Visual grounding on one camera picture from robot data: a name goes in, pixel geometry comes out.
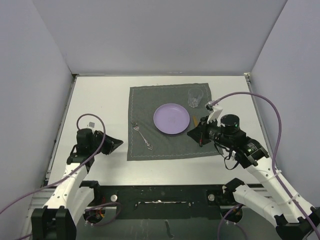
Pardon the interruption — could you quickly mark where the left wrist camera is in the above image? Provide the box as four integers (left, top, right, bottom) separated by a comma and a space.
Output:
87, 121, 96, 129

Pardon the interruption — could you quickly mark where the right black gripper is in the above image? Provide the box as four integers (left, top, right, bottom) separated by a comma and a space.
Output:
188, 115, 233, 148

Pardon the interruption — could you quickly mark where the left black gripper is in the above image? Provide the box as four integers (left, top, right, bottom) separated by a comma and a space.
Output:
89, 129, 123, 155

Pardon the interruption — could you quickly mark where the purple cable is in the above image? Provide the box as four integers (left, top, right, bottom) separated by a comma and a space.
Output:
204, 91, 318, 240
0, 113, 123, 240

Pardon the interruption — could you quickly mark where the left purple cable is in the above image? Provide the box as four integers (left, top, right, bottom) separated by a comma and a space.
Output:
0, 113, 123, 240

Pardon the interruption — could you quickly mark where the grey cloth placemat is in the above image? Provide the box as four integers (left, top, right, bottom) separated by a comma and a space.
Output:
127, 83, 221, 161

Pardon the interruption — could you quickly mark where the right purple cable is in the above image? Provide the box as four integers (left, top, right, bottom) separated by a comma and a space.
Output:
204, 91, 318, 240

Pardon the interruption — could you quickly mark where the purple plastic plate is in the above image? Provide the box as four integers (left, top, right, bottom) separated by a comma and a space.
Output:
153, 103, 190, 135

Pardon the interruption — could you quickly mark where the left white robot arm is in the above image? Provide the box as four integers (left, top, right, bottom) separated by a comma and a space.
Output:
31, 128, 124, 240

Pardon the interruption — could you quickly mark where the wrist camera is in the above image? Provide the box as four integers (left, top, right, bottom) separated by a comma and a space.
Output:
205, 101, 247, 139
87, 121, 96, 129

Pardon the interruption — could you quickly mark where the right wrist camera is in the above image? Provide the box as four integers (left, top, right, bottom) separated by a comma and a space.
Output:
205, 101, 247, 139

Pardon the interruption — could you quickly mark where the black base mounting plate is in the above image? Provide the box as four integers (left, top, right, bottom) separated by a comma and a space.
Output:
81, 184, 237, 224

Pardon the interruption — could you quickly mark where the yellow green knife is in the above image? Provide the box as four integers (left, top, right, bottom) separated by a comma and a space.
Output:
192, 115, 199, 127

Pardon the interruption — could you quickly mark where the ornate silver fork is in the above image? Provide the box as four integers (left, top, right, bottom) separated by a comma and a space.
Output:
130, 121, 153, 151

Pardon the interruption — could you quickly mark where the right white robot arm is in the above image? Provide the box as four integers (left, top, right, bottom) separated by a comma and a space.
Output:
187, 114, 320, 240

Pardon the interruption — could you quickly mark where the aluminium frame rail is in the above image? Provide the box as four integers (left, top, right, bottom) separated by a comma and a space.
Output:
19, 187, 307, 240

